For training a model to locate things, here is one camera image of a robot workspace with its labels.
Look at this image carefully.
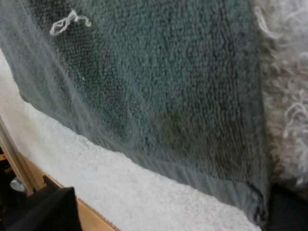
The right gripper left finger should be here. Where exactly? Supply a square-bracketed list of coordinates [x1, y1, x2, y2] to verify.
[4, 175, 82, 231]

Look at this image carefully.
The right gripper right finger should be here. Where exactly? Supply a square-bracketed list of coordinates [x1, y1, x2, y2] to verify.
[261, 183, 308, 231]

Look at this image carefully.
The grey-green towel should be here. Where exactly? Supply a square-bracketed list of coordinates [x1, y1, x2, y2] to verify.
[0, 0, 270, 226]

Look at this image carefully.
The ribbed aluminium rail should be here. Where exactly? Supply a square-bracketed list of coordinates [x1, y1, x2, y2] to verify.
[0, 115, 35, 196]

